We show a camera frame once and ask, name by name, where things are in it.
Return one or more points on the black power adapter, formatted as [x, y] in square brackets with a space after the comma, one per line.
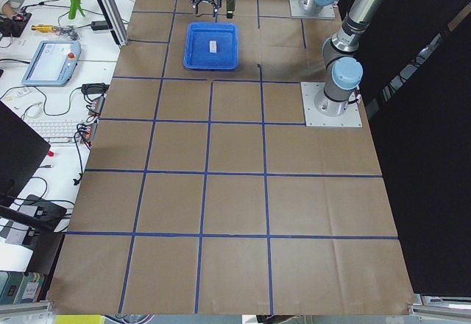
[99, 25]

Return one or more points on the yellow tool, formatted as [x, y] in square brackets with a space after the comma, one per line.
[43, 28]

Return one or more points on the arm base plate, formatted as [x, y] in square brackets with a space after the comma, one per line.
[319, 111]
[313, 9]

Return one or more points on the white keyboard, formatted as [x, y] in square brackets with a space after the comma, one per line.
[57, 131]

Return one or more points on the teach pendant tablet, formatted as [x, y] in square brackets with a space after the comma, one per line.
[53, 63]

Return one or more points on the white block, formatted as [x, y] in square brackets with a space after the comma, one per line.
[212, 45]

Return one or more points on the green handled reacher grabber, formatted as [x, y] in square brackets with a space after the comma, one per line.
[75, 7]

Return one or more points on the aluminium frame post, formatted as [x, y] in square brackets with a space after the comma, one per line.
[114, 21]

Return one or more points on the black monitor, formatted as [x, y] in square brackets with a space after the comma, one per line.
[22, 152]

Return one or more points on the blue plastic tray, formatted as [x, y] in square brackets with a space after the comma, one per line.
[198, 55]

